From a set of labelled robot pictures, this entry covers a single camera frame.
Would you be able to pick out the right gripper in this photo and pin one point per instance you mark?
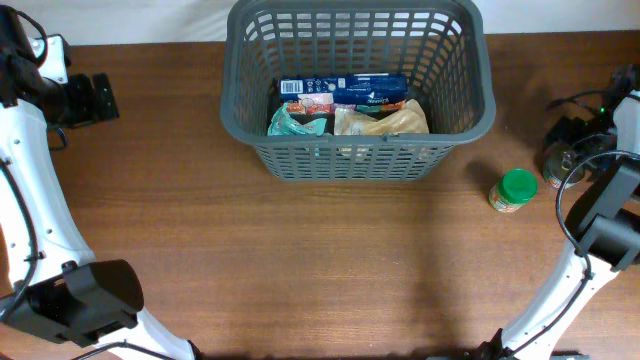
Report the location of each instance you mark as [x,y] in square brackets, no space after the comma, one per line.
[564,130]

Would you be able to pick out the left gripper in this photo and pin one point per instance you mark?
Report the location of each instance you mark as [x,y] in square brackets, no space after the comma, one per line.
[87,106]

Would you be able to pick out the small tin can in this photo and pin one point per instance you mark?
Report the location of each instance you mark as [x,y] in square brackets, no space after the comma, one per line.
[558,166]

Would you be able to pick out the green lid jar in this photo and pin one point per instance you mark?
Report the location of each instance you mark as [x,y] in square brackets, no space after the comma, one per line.
[515,189]

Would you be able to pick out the grey plastic basket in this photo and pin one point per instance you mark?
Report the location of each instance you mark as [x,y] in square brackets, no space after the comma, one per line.
[439,45]

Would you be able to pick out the teal snack packet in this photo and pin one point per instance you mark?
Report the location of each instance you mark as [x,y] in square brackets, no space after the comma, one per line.
[284,124]

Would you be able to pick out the tan paper pouch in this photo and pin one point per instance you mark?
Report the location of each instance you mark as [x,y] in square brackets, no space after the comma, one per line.
[410,118]

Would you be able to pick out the blue cardboard box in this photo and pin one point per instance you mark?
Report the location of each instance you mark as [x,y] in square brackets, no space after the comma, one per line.
[367,93]

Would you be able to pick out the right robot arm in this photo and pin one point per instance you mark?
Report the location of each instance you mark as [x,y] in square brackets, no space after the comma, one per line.
[594,166]

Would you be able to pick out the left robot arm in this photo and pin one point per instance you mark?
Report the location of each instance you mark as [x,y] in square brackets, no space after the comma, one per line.
[60,291]

